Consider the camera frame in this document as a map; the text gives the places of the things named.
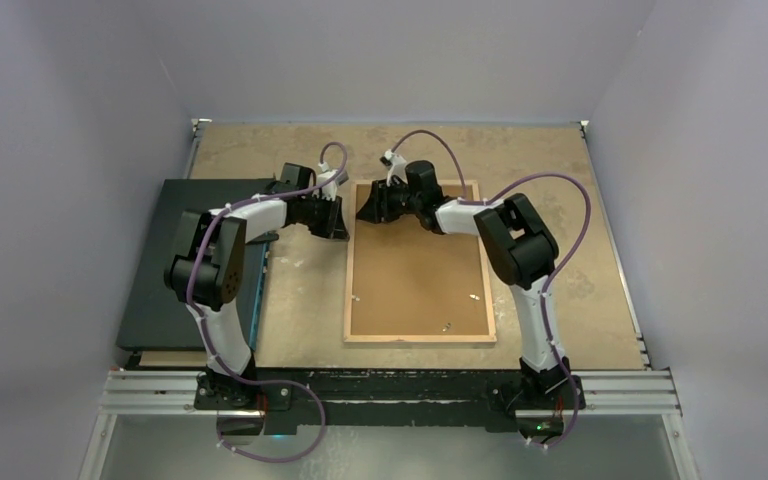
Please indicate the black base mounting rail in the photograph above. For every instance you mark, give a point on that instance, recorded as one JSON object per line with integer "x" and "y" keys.
{"x": 496, "y": 400}

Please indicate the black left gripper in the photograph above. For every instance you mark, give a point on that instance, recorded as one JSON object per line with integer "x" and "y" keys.
{"x": 333, "y": 227}

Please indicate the black foam pad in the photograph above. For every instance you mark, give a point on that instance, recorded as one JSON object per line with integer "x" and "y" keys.
{"x": 154, "y": 319}

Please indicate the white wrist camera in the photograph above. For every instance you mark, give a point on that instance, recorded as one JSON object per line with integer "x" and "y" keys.
{"x": 329, "y": 180}
{"x": 396, "y": 167}

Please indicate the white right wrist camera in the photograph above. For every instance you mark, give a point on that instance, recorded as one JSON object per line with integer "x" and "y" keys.
{"x": 396, "y": 167}

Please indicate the white wooden picture frame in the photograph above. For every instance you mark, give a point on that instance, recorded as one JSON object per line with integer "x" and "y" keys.
{"x": 420, "y": 341}

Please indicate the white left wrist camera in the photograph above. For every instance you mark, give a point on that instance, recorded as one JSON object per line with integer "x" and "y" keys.
{"x": 329, "y": 180}

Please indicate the aluminium extrusion rail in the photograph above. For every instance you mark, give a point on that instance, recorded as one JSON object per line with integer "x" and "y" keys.
{"x": 606, "y": 392}

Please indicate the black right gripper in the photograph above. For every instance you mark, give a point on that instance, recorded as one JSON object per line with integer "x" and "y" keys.
{"x": 378, "y": 208}

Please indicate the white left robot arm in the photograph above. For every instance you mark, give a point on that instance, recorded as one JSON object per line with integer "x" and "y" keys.
{"x": 207, "y": 262}

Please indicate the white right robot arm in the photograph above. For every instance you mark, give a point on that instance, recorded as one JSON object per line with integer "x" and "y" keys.
{"x": 519, "y": 246}

